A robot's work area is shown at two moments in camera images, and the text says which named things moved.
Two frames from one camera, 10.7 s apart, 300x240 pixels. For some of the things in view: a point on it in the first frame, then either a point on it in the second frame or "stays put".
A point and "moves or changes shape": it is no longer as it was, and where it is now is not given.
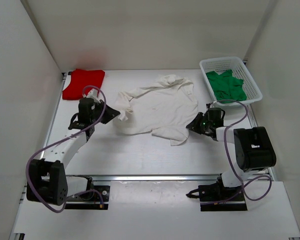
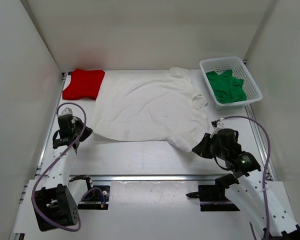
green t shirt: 226,87 stays put
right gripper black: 195,125 → 201,149
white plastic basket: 228,78 stays put
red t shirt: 81,81 stays put
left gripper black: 110,114 → 88,131
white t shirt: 168,110 moves or changes shape
